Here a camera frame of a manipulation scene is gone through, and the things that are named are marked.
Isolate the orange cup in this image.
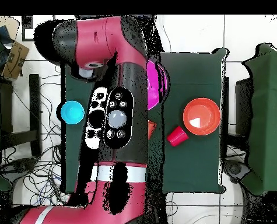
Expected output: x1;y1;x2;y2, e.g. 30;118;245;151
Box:
148;120;157;140

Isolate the large pink bowl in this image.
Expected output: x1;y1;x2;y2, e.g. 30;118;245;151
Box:
146;59;170;111

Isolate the red cup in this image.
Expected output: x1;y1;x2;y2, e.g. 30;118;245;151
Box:
167;125;190;147

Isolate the orange bowl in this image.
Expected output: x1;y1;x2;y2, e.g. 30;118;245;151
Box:
183;97;222;137

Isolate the small cyan ribbed bowl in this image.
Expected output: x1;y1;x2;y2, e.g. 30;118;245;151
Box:
60;100;85;125

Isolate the dark green tablecloth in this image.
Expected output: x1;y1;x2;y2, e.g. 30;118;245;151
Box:
59;44;230;194

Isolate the black H-shaped stand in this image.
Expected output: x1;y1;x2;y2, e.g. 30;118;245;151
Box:
222;76;251;160
0;73;43;158

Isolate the cardboard box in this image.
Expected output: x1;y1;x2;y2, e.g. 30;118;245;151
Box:
2;41;30;81

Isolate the beige board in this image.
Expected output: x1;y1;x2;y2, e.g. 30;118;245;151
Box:
0;15;20;41

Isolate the tangle of black cables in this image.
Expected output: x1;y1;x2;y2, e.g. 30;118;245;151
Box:
0;60;71;206

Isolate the black square frame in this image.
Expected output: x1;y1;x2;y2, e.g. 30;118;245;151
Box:
22;15;57;42

